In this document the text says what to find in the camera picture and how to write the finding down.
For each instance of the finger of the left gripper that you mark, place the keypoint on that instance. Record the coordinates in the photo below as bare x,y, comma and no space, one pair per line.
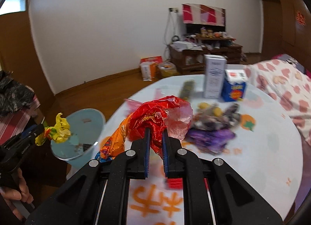
15,150

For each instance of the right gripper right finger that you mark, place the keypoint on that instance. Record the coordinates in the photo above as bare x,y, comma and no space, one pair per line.
199,179

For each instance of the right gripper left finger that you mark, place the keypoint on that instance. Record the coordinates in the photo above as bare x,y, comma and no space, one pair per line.
115,177

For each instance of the purple wrapper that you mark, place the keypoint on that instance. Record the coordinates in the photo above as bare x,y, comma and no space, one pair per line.
210,141

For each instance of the red orange snack wrapper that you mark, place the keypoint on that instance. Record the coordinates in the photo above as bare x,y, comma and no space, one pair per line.
169,113

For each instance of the yellow wrapper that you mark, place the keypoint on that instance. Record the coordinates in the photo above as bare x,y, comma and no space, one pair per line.
59,133

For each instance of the grey wrapper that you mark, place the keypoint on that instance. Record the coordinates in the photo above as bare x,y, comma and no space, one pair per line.
210,117

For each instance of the light blue trash bin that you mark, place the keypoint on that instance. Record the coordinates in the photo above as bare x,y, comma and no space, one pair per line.
86,126

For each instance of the person's left hand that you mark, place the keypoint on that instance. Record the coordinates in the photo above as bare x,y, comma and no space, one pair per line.
22,195

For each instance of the red striped cloth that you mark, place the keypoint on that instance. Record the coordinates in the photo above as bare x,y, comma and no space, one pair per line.
14,124

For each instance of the black plastic bag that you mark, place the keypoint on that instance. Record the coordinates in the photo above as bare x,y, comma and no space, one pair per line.
14,95

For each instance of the pink cellophane wrapper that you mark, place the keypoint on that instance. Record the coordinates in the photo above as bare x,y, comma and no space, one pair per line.
132,105

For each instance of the dark green snack packet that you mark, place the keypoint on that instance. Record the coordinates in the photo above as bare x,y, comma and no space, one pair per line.
187,90

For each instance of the white fruit-print bedsheet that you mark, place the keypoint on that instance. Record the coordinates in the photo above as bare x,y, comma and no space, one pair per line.
266,152

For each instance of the clear bag with yellow contents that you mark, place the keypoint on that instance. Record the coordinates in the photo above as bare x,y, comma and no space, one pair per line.
167,69

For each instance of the wooden door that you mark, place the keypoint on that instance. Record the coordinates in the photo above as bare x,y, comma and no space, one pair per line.
19,56

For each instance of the blue white small carton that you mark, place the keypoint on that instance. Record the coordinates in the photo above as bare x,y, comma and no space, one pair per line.
234,85

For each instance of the orange white paper bag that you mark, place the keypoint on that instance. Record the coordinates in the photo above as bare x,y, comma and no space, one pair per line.
148,70

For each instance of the tall white milk carton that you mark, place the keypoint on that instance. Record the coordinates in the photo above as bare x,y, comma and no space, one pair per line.
214,75

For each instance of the red cardboard box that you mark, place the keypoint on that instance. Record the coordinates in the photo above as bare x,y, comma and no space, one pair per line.
155,59

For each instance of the wooden tv cabinet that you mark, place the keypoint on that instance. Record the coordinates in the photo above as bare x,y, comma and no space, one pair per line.
187,54

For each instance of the heart-pattern quilt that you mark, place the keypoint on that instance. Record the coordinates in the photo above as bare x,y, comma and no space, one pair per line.
288,86

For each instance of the red pink patchwork cloth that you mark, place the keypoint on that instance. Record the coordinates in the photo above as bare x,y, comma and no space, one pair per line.
203,15

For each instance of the wooden wardrobe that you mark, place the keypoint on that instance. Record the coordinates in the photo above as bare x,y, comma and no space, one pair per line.
286,29

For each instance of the wall power outlet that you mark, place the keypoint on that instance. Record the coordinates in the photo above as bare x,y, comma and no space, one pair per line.
173,9

